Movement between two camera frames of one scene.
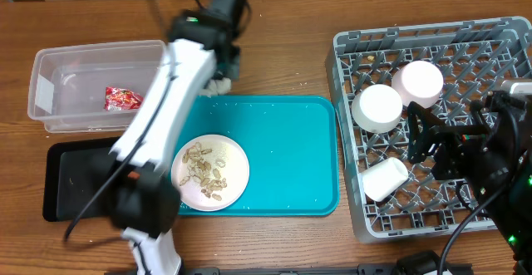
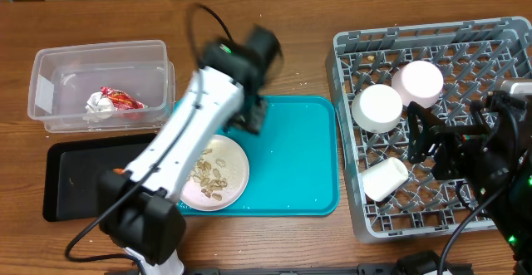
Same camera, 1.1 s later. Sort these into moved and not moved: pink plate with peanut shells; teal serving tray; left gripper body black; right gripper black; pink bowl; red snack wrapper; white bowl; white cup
Moved: red snack wrapper; left gripper body black
Not moved: white cup; pink plate with peanut shells; teal serving tray; white bowl; pink bowl; right gripper black
